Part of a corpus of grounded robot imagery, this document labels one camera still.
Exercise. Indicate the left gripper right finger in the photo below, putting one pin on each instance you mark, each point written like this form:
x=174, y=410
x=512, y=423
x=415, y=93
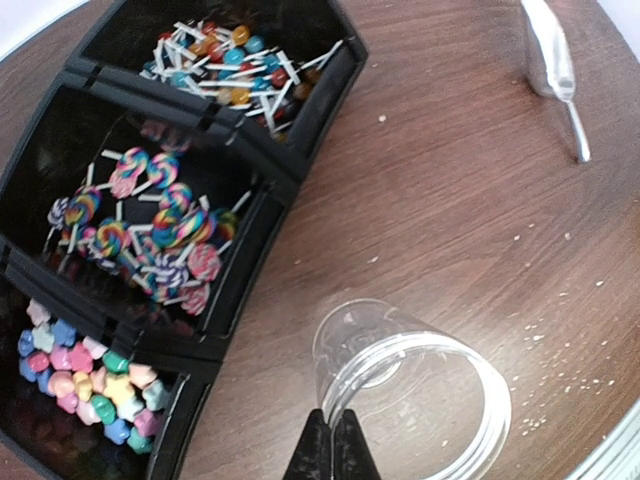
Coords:
x=352, y=459

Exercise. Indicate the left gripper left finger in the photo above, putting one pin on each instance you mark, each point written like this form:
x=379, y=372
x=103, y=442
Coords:
x=311, y=459

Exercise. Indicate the clear plastic jar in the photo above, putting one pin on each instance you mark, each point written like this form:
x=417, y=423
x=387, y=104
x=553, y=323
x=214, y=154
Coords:
x=428, y=405

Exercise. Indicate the black three-compartment candy bin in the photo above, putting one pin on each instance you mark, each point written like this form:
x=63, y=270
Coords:
x=99, y=101

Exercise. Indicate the metal scoop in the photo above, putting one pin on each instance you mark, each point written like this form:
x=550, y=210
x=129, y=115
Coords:
x=549, y=66

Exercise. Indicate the star candies pile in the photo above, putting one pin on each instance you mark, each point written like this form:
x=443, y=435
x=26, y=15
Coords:
x=92, y=382

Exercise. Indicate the swirl lollipops pile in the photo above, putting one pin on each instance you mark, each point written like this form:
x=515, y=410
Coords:
x=147, y=224

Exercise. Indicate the small round lollipops pile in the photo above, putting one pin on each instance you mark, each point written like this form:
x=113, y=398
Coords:
x=237, y=69

